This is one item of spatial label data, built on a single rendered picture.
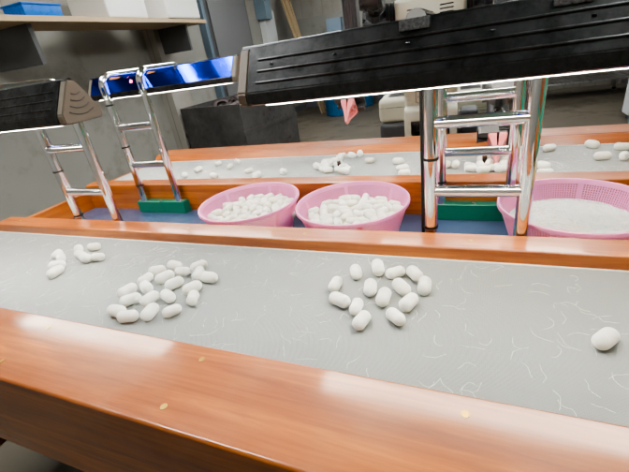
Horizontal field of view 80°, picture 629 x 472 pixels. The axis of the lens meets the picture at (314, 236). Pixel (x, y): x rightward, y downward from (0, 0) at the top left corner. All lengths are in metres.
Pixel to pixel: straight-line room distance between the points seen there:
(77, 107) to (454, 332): 0.72
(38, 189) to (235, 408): 3.03
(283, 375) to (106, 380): 0.23
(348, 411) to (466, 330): 0.21
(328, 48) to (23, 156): 2.98
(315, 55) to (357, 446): 0.43
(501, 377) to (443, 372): 0.06
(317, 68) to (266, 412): 0.40
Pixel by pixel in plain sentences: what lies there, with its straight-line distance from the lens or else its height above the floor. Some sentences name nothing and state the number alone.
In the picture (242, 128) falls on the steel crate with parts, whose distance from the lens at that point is 3.79.
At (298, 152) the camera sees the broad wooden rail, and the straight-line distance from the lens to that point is 1.46.
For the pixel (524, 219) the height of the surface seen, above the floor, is 0.79.
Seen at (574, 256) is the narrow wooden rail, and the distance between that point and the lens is 0.70.
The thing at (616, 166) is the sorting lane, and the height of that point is 0.74.
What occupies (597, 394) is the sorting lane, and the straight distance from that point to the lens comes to 0.51.
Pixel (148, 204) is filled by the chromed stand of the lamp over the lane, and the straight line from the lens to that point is 1.40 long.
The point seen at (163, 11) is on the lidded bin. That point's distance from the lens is 3.93.
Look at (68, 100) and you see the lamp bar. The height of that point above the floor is 1.08.
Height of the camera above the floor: 1.10
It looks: 27 degrees down
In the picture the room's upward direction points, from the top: 9 degrees counter-clockwise
